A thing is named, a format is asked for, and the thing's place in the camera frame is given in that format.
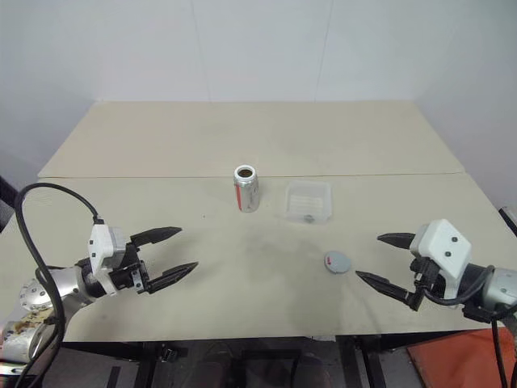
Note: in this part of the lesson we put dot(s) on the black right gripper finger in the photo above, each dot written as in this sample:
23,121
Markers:
383,286
398,240

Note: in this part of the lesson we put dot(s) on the black object at edge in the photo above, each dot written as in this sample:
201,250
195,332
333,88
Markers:
6,202

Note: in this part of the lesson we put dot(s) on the black table frame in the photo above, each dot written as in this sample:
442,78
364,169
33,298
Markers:
161,363

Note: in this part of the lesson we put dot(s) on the silver plastic bottle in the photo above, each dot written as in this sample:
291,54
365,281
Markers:
246,192

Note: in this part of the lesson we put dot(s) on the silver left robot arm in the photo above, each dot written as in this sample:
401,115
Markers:
64,285

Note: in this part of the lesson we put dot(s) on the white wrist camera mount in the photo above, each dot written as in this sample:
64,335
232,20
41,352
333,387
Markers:
101,246
442,246

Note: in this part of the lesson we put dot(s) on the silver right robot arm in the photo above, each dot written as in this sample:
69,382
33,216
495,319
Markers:
494,291

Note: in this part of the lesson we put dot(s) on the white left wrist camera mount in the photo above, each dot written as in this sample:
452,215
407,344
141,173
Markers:
101,246

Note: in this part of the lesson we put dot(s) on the orange mat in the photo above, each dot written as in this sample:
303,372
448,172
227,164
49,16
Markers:
464,359

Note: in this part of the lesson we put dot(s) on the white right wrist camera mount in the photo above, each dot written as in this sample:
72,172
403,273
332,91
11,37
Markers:
442,246

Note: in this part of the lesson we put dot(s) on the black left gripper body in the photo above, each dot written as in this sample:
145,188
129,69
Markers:
129,272

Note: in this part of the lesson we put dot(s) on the grey round lid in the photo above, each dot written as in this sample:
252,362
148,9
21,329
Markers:
338,262

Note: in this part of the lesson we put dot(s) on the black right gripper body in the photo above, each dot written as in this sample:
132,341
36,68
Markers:
424,275

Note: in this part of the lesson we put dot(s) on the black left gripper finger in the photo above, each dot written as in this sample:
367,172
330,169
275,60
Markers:
173,275
155,234

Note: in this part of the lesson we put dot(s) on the clear plastic container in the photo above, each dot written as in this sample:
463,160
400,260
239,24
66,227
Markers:
309,202

